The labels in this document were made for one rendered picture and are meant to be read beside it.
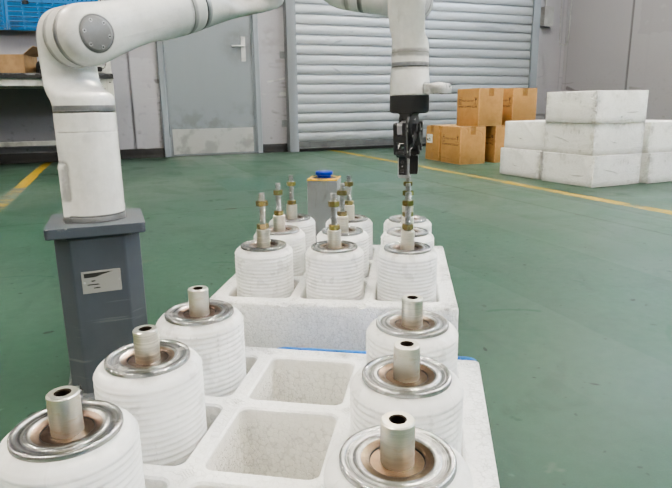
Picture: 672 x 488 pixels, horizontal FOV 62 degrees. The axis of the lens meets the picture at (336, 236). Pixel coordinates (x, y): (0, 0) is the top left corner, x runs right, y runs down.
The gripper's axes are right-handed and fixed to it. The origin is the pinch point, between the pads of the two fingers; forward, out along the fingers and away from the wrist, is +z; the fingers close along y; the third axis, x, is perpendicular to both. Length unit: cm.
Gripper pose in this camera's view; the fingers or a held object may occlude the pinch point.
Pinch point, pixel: (408, 169)
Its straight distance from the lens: 112.6
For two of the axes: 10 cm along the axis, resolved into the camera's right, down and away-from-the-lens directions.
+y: -3.7, 2.1, -9.0
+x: 9.3, 0.7, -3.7
